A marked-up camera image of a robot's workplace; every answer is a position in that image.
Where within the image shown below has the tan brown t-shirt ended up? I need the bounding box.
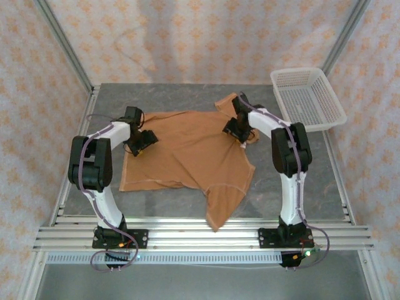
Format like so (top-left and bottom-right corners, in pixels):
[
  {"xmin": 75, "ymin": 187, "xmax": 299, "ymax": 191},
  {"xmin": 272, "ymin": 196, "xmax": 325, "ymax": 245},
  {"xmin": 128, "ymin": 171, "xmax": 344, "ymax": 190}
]
[{"xmin": 118, "ymin": 92, "xmax": 260, "ymax": 233}]

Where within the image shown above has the white perforated plastic basket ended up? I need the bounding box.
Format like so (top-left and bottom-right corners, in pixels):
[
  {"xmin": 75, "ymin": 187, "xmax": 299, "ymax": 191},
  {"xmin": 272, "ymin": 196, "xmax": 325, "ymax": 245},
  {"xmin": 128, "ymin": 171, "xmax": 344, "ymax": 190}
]
[{"xmin": 269, "ymin": 66, "xmax": 348, "ymax": 134}]

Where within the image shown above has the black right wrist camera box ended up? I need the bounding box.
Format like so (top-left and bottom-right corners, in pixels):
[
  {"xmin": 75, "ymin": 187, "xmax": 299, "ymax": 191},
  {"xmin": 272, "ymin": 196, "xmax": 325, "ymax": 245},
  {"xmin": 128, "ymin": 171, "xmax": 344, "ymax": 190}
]
[{"xmin": 231, "ymin": 96, "xmax": 250, "ymax": 119}]

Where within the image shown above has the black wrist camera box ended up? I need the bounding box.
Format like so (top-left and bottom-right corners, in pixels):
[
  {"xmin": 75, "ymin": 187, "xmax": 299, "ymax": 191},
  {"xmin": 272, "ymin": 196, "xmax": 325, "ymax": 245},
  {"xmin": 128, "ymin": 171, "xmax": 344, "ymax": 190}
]
[
  {"xmin": 124, "ymin": 106, "xmax": 145, "ymax": 126},
  {"xmin": 231, "ymin": 96, "xmax": 250, "ymax": 119}
]

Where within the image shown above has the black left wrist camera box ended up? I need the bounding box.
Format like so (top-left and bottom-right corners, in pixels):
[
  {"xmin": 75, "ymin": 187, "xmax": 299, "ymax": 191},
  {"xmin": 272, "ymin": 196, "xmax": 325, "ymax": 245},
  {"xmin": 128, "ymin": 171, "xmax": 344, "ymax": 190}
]
[{"xmin": 124, "ymin": 106, "xmax": 145, "ymax": 126}]

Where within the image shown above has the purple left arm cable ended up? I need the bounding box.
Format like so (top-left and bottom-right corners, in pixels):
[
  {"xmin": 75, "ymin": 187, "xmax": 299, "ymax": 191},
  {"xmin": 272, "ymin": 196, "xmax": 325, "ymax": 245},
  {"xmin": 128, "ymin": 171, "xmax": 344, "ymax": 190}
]
[{"xmin": 77, "ymin": 114, "xmax": 140, "ymax": 273}]

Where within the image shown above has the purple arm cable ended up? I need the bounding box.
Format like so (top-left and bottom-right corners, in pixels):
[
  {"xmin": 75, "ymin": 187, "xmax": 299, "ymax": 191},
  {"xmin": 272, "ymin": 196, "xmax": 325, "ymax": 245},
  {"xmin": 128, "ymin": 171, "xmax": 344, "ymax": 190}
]
[
  {"xmin": 239, "ymin": 91, "xmax": 331, "ymax": 269},
  {"xmin": 77, "ymin": 114, "xmax": 140, "ymax": 273}
]

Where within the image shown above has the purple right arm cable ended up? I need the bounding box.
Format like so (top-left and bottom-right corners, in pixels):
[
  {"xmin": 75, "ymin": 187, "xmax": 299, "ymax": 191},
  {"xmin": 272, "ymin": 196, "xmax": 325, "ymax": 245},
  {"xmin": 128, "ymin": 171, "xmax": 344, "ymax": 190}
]
[{"xmin": 239, "ymin": 91, "xmax": 331, "ymax": 269}]

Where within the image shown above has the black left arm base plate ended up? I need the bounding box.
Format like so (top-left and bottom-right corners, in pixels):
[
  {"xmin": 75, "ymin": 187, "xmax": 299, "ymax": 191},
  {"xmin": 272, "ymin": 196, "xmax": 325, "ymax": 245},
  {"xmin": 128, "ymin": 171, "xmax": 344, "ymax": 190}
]
[{"xmin": 91, "ymin": 229, "xmax": 149, "ymax": 250}]

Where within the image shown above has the aluminium mounting rail beam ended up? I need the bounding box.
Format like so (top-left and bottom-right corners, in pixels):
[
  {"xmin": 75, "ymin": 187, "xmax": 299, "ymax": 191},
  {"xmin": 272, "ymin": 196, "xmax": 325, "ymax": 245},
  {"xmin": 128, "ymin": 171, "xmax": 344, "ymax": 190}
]
[{"xmin": 32, "ymin": 217, "xmax": 375, "ymax": 251}]

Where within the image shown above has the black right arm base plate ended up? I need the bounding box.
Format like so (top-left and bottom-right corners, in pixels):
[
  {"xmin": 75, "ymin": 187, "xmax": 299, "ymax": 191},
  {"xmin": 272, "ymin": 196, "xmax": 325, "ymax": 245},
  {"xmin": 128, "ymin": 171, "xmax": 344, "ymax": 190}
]
[{"xmin": 257, "ymin": 227, "xmax": 314, "ymax": 250}]

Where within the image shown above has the slotted grey cable tray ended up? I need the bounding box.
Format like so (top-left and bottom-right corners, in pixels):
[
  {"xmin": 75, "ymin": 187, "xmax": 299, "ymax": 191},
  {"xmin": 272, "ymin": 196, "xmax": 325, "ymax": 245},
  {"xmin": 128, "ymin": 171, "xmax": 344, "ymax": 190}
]
[{"xmin": 45, "ymin": 251, "xmax": 284, "ymax": 265}]

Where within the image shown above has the aluminium frame post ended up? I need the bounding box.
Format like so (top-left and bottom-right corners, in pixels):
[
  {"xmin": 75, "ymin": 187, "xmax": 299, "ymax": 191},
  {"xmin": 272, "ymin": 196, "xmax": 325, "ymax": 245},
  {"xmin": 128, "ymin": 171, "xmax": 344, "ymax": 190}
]
[
  {"xmin": 321, "ymin": 0, "xmax": 373, "ymax": 76},
  {"xmin": 32, "ymin": 0, "xmax": 94, "ymax": 91}
]

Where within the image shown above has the aluminium frame leg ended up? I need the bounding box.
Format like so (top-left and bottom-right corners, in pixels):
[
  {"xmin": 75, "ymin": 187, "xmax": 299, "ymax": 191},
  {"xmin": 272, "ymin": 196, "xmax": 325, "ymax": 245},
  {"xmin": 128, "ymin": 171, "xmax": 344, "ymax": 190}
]
[
  {"xmin": 18, "ymin": 249, "xmax": 48, "ymax": 300},
  {"xmin": 357, "ymin": 249, "xmax": 388, "ymax": 300}
]

